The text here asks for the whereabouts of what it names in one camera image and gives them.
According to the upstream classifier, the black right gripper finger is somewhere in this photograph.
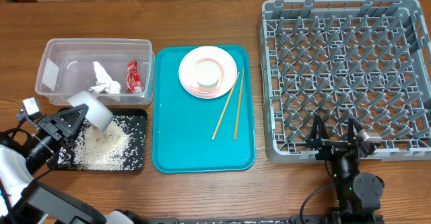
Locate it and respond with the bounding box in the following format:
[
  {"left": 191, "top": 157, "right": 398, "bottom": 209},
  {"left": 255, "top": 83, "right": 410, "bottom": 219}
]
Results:
[
  {"left": 347, "top": 118, "right": 362, "bottom": 143},
  {"left": 308, "top": 114, "right": 329, "bottom": 141}
]

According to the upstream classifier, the white bowl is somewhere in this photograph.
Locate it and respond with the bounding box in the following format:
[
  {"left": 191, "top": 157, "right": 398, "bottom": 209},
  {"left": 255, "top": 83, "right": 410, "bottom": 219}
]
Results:
[{"left": 67, "top": 91, "right": 114, "bottom": 131}]

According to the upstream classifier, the white napkin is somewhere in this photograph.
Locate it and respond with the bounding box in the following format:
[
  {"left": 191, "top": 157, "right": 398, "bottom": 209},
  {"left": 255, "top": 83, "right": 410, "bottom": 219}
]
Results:
[{"left": 89, "top": 61, "right": 121, "bottom": 102}]

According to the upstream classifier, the red snack wrapper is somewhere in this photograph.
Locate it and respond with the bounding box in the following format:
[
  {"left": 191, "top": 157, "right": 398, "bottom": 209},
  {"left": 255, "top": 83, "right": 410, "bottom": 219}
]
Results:
[{"left": 126, "top": 60, "right": 143, "bottom": 94}]

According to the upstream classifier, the white paper cup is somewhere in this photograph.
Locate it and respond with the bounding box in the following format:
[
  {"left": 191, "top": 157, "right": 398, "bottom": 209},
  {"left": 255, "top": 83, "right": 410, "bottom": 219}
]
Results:
[{"left": 195, "top": 61, "right": 222, "bottom": 92}]

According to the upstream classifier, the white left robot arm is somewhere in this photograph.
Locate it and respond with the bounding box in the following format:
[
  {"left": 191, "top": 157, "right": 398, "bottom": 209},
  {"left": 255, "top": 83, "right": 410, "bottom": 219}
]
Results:
[{"left": 1, "top": 99, "right": 149, "bottom": 224}]

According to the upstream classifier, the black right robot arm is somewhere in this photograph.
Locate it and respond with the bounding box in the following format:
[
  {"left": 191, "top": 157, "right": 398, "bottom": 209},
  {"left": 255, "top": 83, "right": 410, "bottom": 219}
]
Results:
[{"left": 299, "top": 114, "right": 385, "bottom": 223}]

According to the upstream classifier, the clear plastic waste bin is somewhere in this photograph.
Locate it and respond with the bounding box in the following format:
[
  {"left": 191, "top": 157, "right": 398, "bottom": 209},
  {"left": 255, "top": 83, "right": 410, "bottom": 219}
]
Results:
[{"left": 35, "top": 38, "right": 155, "bottom": 106}]

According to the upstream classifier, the pile of white rice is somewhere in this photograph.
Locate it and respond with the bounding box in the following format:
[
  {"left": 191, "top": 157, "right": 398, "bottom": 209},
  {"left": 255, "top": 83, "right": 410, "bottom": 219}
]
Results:
[{"left": 57, "top": 114, "right": 144, "bottom": 171}]

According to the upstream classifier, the black plastic tray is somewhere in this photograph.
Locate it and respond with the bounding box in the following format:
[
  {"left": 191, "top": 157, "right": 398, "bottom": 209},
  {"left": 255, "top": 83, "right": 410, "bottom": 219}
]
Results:
[{"left": 46, "top": 107, "right": 148, "bottom": 172}]

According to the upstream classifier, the grey plastic dish rack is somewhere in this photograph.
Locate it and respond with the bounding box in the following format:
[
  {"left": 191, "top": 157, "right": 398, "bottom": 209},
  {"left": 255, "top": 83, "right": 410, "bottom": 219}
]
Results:
[{"left": 257, "top": 0, "right": 430, "bottom": 163}]

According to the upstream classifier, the wooden chopstick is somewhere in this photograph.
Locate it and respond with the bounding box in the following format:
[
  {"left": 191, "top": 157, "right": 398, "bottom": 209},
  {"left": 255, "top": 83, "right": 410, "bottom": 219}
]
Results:
[
  {"left": 234, "top": 69, "right": 244, "bottom": 141},
  {"left": 211, "top": 72, "right": 240, "bottom": 141}
]

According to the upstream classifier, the teal plastic tray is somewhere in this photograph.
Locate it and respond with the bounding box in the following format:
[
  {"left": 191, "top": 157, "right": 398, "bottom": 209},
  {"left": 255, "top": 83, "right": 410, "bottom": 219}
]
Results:
[{"left": 152, "top": 45, "right": 256, "bottom": 174}]

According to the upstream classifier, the white pink-rimmed plate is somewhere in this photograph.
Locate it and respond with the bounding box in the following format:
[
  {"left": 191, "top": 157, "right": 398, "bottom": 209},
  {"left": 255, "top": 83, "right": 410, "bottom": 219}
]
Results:
[{"left": 178, "top": 46, "right": 238, "bottom": 99}]

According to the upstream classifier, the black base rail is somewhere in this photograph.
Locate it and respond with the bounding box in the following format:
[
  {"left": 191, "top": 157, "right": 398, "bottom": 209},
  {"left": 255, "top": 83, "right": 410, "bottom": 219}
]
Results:
[{"left": 145, "top": 215, "right": 385, "bottom": 224}]

